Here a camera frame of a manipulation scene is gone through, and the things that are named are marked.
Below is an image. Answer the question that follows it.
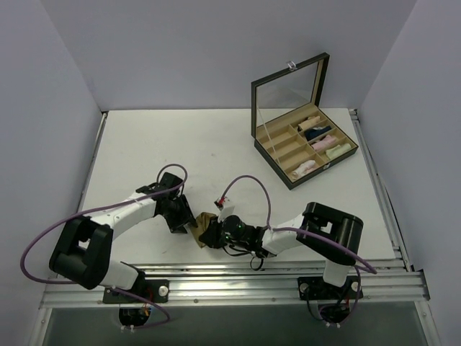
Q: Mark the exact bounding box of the navy rolled underwear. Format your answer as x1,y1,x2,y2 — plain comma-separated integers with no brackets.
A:
304,125,332,141

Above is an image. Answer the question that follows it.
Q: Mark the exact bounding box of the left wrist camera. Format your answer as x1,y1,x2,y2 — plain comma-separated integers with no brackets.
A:
158,172,183,190

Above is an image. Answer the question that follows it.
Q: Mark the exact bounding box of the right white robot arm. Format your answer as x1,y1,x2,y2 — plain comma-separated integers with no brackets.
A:
194,202,364,298

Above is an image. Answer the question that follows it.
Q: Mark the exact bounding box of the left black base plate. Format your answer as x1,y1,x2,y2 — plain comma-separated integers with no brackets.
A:
102,279,170,304

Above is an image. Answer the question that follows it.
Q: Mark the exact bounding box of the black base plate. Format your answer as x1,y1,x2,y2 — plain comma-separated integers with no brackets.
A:
102,279,170,304
297,275,364,301

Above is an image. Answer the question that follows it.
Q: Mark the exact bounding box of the tan brown underwear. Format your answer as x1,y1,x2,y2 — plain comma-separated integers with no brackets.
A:
191,212,218,248

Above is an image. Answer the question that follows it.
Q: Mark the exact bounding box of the pink rolled underwear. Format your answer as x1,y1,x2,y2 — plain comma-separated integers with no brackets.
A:
311,135,337,151

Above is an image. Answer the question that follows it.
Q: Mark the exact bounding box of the beige rolled underwear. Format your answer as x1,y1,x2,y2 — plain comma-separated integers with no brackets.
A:
297,116,321,132

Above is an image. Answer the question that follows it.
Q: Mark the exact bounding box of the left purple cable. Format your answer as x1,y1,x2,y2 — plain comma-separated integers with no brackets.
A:
19,164,189,329

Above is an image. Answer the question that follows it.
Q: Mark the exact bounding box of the white underwear pink trim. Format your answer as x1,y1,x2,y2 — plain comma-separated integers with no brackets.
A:
290,160,316,180

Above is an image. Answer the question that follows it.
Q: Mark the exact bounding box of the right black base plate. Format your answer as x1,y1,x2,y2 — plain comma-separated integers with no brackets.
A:
297,275,364,301

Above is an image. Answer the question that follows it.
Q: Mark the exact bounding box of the black compartment storage box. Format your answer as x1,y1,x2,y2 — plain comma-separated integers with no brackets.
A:
251,53,359,190

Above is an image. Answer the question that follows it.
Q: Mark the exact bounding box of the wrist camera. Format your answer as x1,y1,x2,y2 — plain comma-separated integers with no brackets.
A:
215,196,235,223
158,172,183,190

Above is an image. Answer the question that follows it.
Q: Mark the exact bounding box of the aluminium rail frame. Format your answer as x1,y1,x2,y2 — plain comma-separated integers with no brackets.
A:
38,110,431,311

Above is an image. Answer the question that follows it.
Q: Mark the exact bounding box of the pale green rolled underwear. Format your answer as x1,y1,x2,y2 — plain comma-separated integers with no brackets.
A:
325,143,352,160

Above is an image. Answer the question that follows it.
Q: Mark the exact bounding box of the purple cable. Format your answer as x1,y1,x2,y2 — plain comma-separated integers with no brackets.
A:
19,164,189,329
219,174,378,321

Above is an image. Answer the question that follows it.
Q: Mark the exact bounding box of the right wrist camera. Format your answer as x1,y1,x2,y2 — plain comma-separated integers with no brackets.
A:
215,196,235,223

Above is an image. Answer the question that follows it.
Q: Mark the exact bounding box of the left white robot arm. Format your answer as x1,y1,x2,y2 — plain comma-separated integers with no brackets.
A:
49,172,197,302

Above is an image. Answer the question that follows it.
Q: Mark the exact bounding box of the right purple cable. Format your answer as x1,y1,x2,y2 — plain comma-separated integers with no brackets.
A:
219,174,378,321

